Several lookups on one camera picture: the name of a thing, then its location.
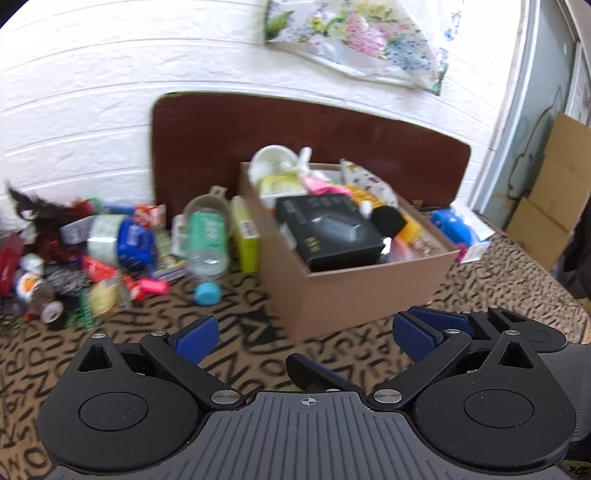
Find pink soft item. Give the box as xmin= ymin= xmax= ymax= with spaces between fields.
xmin=307 ymin=177 xmax=352 ymax=197

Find plastic bottle with blue cap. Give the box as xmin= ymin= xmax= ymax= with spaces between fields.
xmin=187 ymin=209 xmax=230 ymax=306

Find white cup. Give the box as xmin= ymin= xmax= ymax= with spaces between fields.
xmin=250 ymin=145 xmax=302 ymax=186

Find black feather duster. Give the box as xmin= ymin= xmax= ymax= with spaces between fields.
xmin=5 ymin=182 xmax=94 ymax=241

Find pale green soap bar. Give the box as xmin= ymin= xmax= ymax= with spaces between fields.
xmin=154 ymin=230 xmax=173 ymax=260

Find green box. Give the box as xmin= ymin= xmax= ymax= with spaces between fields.
xmin=229 ymin=196 xmax=262 ymax=273

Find red snack packet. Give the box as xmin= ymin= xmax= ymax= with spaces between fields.
xmin=80 ymin=256 xmax=119 ymax=282

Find clear plastic tub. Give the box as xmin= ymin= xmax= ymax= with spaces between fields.
xmin=59 ymin=216 xmax=96 ymax=246

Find dark cloth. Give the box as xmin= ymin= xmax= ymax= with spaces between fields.
xmin=550 ymin=222 xmax=591 ymax=344

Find patterned white pouch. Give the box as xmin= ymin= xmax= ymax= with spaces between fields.
xmin=340 ymin=159 xmax=399 ymax=209

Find bunch of keys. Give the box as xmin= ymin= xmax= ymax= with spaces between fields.
xmin=0 ymin=313 xmax=38 ymax=332

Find pink highlighter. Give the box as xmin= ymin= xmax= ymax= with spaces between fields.
xmin=138 ymin=276 xmax=170 ymax=296

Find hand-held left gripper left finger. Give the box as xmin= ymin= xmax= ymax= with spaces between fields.
xmin=69 ymin=315 xmax=245 ymax=411

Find clear plastic measuring cup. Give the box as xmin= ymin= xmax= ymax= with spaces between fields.
xmin=182 ymin=185 xmax=232 ymax=217

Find yellow plastic item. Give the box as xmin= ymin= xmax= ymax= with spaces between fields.
xmin=346 ymin=184 xmax=422 ymax=246

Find small white figure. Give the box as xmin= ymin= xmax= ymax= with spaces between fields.
xmin=295 ymin=146 xmax=315 ymax=177

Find colourful flat packet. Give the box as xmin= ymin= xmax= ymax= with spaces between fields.
xmin=154 ymin=260 xmax=188 ymax=282

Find letter print blanket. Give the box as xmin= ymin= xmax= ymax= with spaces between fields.
xmin=0 ymin=226 xmax=591 ymax=480

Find pale green packet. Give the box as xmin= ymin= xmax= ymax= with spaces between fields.
xmin=258 ymin=172 xmax=308 ymax=197

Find red box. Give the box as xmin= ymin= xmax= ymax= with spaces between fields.
xmin=0 ymin=233 xmax=25 ymax=297

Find folded cardboard boxes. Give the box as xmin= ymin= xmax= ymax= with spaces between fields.
xmin=505 ymin=113 xmax=591 ymax=269

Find glass jar with orange label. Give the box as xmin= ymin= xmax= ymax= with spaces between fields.
xmin=13 ymin=271 xmax=54 ymax=315

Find blue plastic item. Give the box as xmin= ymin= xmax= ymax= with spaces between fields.
xmin=431 ymin=209 xmax=472 ymax=246

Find red and white packet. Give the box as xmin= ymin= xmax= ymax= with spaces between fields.
xmin=133 ymin=204 xmax=167 ymax=227

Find green edged packet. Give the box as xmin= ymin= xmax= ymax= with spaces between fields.
xmin=78 ymin=279 xmax=133 ymax=331

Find black box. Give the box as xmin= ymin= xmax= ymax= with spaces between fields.
xmin=275 ymin=193 xmax=385 ymax=272

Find black sponge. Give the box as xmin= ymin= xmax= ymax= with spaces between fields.
xmin=369 ymin=207 xmax=408 ymax=237

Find steel wool scrubber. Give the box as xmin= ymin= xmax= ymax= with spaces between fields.
xmin=45 ymin=268 xmax=89 ymax=297

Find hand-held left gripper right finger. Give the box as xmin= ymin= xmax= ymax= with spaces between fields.
xmin=367 ymin=311 xmax=546 ymax=411

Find blue plastic container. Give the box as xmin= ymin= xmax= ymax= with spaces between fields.
xmin=117 ymin=219 xmax=156 ymax=271

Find floral cloth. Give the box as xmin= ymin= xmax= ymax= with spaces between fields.
xmin=265 ymin=0 xmax=451 ymax=96

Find dark brown headboard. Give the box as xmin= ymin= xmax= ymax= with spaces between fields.
xmin=151 ymin=92 xmax=472 ymax=219

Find brown cardboard box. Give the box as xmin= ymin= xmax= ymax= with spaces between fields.
xmin=238 ymin=161 xmax=461 ymax=341

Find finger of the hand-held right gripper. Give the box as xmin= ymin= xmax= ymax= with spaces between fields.
xmin=286 ymin=353 xmax=364 ymax=393
xmin=408 ymin=307 xmax=476 ymax=336

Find white tissue packet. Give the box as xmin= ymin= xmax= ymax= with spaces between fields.
xmin=450 ymin=200 xmax=496 ymax=264

